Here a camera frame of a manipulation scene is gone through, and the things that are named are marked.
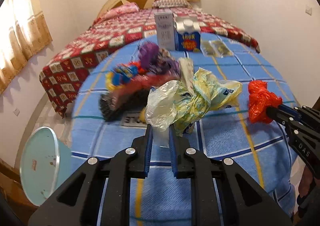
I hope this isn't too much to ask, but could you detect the pink pillow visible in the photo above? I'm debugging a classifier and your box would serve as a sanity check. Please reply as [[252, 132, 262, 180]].
[[92, 2, 140, 26]]

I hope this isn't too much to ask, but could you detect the clear packet with dark contents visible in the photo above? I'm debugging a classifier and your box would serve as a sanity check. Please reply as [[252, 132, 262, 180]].
[[201, 40, 234, 58]]

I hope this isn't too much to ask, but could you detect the red patterned bedspread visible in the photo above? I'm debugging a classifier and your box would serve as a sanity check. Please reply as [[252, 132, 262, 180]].
[[38, 6, 261, 118]]

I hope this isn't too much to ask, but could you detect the clear yellow-green plastic bag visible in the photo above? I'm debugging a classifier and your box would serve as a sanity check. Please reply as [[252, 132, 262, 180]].
[[145, 68, 242, 136]]

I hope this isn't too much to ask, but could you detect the white wall socket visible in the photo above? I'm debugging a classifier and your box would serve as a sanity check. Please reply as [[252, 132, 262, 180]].
[[14, 108, 20, 116]]

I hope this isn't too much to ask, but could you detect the blue milk carton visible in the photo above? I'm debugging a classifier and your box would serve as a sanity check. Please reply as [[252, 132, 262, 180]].
[[174, 16, 201, 52]]

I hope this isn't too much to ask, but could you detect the purple wrapper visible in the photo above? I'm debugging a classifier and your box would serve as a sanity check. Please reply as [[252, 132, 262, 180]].
[[138, 41, 181, 76]]

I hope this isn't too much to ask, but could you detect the grey white carton box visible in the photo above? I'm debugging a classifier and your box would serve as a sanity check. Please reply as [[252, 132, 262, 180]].
[[154, 10, 175, 50]]

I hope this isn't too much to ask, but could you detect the left window beige curtain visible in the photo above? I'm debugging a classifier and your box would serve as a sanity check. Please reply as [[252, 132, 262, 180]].
[[1, 0, 52, 92]]

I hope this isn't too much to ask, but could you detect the blue yellow snack wrapper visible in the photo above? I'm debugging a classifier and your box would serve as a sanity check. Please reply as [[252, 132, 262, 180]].
[[105, 61, 147, 92]]

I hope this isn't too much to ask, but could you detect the light blue round trash bin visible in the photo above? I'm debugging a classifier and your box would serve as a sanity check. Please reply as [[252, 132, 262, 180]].
[[20, 126, 72, 206]]

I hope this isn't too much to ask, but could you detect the orange-red plastic bag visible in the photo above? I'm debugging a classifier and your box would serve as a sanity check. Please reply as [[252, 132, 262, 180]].
[[248, 80, 283, 124]]

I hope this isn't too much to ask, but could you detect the dark knitted scouring cloth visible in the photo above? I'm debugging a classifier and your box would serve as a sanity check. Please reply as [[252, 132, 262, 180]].
[[99, 89, 149, 121]]

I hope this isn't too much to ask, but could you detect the white light switch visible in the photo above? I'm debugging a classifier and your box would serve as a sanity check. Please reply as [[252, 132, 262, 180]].
[[305, 5, 312, 16]]

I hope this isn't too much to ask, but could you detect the blue plaid blanket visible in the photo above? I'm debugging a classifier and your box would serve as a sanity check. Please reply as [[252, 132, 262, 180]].
[[71, 39, 297, 225]]

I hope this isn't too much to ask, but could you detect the striped pillow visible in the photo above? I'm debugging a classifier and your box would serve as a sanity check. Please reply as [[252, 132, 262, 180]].
[[152, 0, 191, 8]]

